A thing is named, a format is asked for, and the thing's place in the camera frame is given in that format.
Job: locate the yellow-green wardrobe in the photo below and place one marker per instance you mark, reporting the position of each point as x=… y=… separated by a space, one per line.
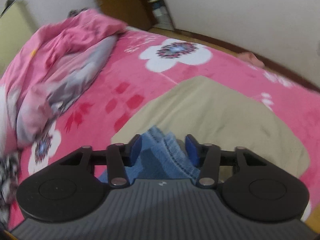
x=17 y=27

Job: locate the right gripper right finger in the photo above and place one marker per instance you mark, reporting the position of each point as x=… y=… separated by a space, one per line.
x=205 y=157

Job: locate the pink grey crumpled quilt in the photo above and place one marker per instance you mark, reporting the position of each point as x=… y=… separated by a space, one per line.
x=54 y=67

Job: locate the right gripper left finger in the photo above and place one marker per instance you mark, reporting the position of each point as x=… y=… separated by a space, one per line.
x=119 y=156

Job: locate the pink floral bed blanket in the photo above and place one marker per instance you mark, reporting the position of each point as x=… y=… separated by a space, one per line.
x=135 y=75

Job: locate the beige khaki garment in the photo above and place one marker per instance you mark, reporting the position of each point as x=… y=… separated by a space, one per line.
x=214 y=113

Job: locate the brown wooden door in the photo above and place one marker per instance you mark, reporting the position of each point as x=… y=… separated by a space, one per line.
x=136 y=13

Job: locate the blue denim jeans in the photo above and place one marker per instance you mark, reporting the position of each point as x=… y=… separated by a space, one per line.
x=161 y=158

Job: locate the black white checkered shirt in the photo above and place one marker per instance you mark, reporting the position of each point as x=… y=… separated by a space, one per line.
x=10 y=166

